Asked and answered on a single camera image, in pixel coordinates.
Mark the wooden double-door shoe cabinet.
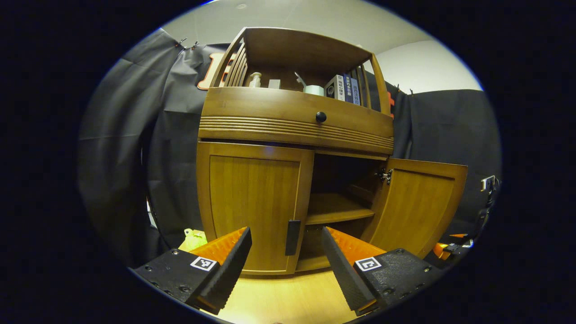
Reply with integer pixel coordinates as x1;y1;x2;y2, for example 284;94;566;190
196;27;395;276

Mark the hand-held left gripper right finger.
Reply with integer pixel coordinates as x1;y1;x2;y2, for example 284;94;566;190
321;226;444;316

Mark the grooved wooden drawer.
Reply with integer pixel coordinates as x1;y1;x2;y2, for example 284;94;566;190
198;87;394;156

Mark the wooden cabinet door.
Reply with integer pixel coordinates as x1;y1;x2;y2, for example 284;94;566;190
197;142;315;275
360;157;468;259

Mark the white book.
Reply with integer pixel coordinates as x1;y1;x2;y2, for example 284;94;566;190
324;76;346;102

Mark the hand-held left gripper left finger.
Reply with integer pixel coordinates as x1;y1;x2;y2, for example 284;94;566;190
130;226;252;315

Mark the yellow green plastic item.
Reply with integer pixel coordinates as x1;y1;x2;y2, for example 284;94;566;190
182;228;208;252

